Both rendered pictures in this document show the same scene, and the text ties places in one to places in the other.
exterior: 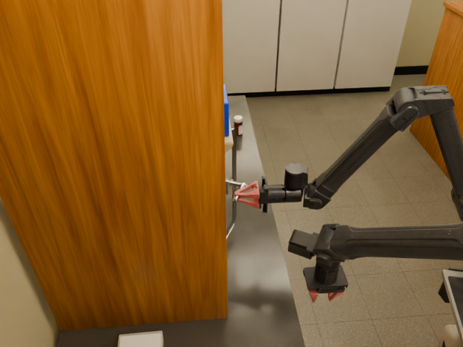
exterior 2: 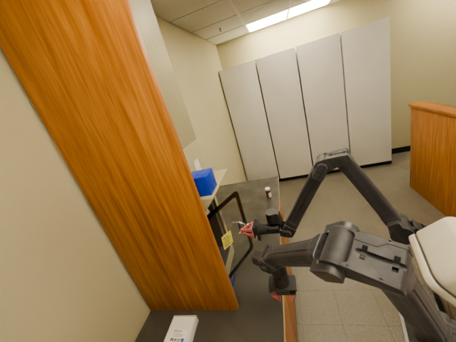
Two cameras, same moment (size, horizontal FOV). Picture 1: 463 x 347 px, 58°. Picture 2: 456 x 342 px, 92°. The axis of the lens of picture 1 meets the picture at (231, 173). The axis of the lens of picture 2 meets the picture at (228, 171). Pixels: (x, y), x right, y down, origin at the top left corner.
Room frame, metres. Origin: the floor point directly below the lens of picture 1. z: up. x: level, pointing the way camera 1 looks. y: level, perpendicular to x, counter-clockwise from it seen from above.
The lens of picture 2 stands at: (0.08, -0.40, 1.90)
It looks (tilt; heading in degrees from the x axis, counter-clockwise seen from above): 20 degrees down; 22
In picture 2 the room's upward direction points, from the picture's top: 17 degrees counter-clockwise
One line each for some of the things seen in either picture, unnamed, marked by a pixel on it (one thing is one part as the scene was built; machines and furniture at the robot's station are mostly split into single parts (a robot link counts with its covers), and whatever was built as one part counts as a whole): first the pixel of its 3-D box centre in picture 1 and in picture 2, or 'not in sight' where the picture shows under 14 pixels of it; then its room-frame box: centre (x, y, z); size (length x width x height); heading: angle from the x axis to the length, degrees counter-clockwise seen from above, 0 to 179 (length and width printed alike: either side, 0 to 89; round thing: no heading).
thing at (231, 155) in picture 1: (217, 205); (230, 237); (0.95, 0.04, 1.19); 0.30 x 0.01 x 0.40; 158
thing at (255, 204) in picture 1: (249, 193); (249, 229); (0.99, -0.06, 1.20); 0.09 x 0.07 x 0.07; 93
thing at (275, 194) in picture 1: (272, 193); (262, 229); (1.00, -0.13, 1.20); 0.07 x 0.07 x 0.10; 3
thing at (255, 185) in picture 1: (249, 195); (249, 231); (0.99, -0.06, 1.20); 0.09 x 0.07 x 0.07; 93
